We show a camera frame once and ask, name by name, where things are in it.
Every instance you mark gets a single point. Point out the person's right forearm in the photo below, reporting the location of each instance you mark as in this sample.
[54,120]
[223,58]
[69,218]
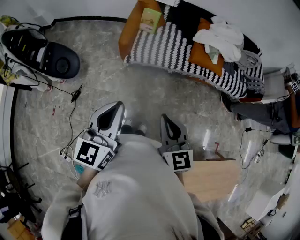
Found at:
[180,178]

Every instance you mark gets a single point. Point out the person's white sweatshirt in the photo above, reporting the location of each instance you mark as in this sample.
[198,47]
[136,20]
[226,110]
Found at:
[140,187]

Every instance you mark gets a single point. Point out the pale green cloth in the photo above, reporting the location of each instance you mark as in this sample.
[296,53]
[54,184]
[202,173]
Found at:
[212,56]

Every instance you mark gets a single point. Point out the black white striped blanket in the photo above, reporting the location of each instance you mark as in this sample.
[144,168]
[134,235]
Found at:
[164,47]

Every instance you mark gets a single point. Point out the orange sofa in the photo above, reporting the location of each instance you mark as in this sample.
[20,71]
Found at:
[131,32]

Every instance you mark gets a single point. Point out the small wooden rack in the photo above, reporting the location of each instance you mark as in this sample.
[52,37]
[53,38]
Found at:
[249,225]

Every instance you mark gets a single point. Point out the black white robot base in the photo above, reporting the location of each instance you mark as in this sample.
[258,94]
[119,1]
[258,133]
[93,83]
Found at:
[58,61]

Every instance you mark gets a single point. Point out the white stool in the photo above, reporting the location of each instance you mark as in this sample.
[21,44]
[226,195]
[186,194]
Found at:
[281,139]

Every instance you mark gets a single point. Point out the green book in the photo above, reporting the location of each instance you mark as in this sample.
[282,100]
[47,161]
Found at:
[150,20]

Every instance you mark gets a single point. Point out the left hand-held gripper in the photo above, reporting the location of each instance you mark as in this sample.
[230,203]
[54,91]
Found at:
[85,152]

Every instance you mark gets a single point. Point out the white table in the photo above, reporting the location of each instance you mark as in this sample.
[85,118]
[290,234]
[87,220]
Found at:
[264,204]

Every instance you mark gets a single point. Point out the person's white shoe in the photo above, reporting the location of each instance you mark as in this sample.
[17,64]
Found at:
[142,127]
[128,122]

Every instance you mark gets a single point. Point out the person's left forearm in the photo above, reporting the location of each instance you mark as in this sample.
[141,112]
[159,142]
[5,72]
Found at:
[86,175]

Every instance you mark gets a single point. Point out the person's right white shoe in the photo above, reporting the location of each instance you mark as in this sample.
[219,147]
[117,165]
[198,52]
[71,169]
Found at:
[142,127]

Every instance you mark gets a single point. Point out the orange cushion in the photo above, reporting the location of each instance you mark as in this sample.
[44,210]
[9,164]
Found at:
[201,56]

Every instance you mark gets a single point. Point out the black stand with legs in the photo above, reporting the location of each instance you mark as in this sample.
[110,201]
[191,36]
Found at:
[10,181]

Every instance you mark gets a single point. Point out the yellow plaid cloth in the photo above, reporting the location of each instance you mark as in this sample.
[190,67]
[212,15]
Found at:
[7,21]

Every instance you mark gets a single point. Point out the cardboard box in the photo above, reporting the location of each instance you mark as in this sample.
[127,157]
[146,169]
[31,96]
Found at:
[18,230]

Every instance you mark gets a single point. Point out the person's left white shoe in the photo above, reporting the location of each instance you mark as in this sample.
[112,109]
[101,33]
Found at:
[128,122]

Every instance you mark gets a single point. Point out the white cloth pile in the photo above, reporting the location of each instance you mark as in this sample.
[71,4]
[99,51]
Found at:
[222,37]

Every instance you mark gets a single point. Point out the grey garment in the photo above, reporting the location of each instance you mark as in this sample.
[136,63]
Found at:
[249,59]

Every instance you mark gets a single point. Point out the person's dark trousers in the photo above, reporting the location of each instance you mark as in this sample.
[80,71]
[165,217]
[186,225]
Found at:
[127,130]

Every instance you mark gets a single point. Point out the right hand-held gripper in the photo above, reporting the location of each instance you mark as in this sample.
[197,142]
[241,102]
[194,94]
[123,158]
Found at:
[180,160]

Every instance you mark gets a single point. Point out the white power strip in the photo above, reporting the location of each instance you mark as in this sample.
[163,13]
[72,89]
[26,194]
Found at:
[257,157]
[68,159]

